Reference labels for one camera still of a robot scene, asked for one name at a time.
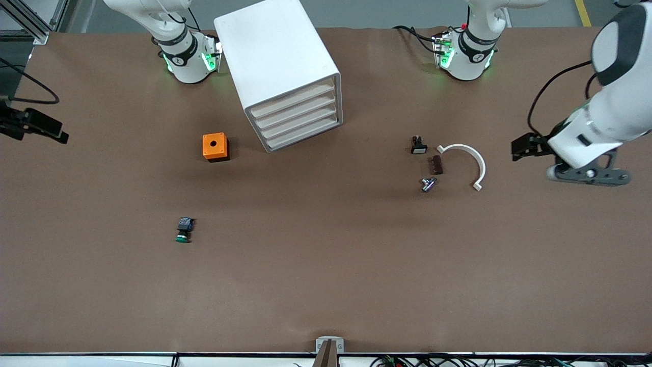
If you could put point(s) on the green push button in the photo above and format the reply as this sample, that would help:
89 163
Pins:
184 224

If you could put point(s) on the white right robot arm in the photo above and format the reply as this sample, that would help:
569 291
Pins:
183 56

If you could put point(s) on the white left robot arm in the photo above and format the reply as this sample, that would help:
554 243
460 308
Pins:
621 109

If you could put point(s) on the brown terminal block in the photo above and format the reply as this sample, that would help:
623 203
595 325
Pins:
437 165

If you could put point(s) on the orange box with hole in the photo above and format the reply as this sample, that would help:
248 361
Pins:
220 146

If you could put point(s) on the brown table mat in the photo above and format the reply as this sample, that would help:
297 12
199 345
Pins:
326 255

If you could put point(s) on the white curved bracket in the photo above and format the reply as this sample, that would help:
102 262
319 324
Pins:
482 168

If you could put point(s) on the aluminium frame strut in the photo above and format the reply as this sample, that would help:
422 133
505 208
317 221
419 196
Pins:
35 28

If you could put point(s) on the silver key switch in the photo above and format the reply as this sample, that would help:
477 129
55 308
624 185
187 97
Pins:
428 185

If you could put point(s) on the small black switch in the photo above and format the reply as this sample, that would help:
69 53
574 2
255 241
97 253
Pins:
419 149

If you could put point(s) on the white table edge rail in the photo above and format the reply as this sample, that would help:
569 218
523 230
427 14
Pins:
102 361

